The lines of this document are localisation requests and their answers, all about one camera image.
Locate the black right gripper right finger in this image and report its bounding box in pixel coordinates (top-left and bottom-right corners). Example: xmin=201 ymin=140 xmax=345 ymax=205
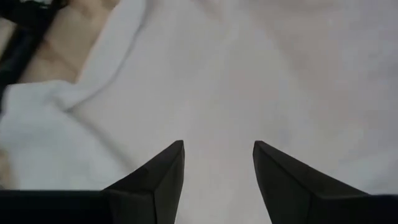
xmin=252 ymin=140 xmax=373 ymax=224

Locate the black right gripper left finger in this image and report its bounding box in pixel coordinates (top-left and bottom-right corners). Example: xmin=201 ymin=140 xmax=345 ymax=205
xmin=101 ymin=139 xmax=186 ymax=224

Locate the white button shirt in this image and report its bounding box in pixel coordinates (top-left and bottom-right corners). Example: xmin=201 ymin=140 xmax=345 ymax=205
xmin=0 ymin=0 xmax=398 ymax=224

